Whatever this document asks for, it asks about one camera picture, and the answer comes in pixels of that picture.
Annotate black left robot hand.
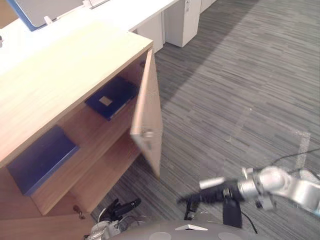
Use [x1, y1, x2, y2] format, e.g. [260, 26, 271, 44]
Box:
[99, 198, 142, 223]

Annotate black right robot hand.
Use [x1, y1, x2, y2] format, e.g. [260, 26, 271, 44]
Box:
[176, 176, 243, 229]

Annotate metal cabinet door hinge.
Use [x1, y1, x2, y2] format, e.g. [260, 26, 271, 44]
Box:
[72, 204, 85, 220]

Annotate wooden cabinet door with hinge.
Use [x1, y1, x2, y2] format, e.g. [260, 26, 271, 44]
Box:
[0, 212, 96, 240]

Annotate wooden cabinet door with knob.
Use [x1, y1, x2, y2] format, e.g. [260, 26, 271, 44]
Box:
[129, 47, 164, 179]

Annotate blue folder with beige label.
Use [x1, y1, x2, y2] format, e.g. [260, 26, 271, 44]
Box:
[84, 76, 138, 122]

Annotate light wooden office cabinet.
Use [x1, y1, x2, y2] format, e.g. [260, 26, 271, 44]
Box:
[0, 21, 154, 217]

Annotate white office desk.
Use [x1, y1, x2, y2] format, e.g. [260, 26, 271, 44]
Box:
[0, 0, 187, 76]

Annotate grey robot torso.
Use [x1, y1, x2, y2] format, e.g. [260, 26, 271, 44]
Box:
[109, 219, 254, 240]

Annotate blue and grey desk partition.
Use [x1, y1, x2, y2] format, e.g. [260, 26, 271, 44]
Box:
[5, 0, 85, 32]

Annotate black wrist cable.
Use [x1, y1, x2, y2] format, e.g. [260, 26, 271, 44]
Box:
[240, 212, 259, 235]

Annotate thin black floor cable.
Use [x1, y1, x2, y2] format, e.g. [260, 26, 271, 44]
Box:
[271, 148, 320, 173]

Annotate white drawer pedestal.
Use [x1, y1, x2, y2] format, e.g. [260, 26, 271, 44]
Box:
[163, 0, 202, 48]

